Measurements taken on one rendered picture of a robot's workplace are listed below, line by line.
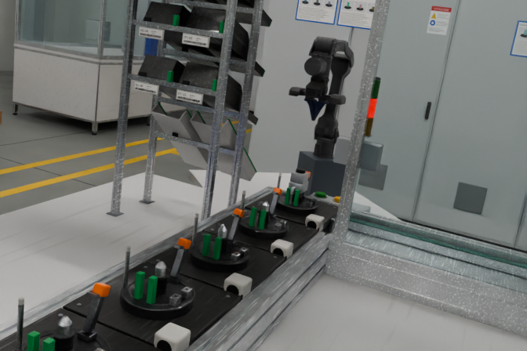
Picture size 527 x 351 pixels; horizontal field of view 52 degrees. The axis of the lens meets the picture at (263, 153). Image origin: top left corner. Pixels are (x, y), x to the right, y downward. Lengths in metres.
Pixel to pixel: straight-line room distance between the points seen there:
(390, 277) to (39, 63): 6.21
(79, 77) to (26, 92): 0.89
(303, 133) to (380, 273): 3.44
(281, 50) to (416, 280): 3.64
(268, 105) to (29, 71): 3.49
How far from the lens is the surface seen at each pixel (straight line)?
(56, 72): 7.08
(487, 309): 1.51
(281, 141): 4.96
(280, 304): 1.24
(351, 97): 4.71
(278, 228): 1.43
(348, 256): 1.52
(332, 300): 1.42
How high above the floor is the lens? 1.49
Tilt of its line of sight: 13 degrees down
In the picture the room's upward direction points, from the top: 8 degrees clockwise
